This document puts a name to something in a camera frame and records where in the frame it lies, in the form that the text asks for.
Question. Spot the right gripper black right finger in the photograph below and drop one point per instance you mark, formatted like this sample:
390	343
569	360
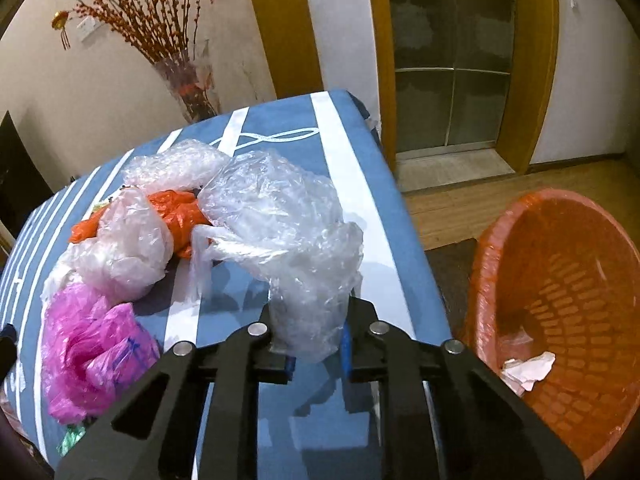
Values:
444	414

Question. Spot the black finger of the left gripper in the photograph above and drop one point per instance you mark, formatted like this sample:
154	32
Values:
8	350

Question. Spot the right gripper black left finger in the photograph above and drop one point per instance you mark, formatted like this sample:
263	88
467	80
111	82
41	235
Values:
193	414

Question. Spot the pink plastic bag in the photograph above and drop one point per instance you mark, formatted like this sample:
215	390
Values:
92	352

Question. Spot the large clear plastic bag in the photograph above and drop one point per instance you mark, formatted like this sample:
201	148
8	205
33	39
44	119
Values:
285	226

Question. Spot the white crumpled paper trash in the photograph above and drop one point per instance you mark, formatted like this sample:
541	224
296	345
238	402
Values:
521	376

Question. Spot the orange plastic trash basket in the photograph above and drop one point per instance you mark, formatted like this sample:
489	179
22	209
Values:
557	273

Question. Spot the green plastic bag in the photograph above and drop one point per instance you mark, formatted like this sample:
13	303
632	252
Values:
72	436

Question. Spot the white translucent plastic bag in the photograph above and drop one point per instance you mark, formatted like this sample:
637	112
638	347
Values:
128	255

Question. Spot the black television screen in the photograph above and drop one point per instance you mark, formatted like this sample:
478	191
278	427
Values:
22	187

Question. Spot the small orange plastic bag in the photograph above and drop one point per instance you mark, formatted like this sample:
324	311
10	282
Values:
178	209

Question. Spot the clear bubble plastic bag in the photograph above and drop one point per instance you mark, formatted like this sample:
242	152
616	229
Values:
186	166

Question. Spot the glass vase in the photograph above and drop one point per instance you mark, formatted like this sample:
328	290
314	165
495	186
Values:
190	81

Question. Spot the blue white striped tablecloth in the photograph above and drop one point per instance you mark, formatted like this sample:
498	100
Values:
317	426

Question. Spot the red dried flower branches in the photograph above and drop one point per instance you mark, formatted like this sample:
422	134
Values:
140	5

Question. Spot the wooden framed glass door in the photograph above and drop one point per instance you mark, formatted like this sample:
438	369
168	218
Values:
462	75

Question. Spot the white wall switch plate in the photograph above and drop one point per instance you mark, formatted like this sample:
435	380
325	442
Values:
86	27

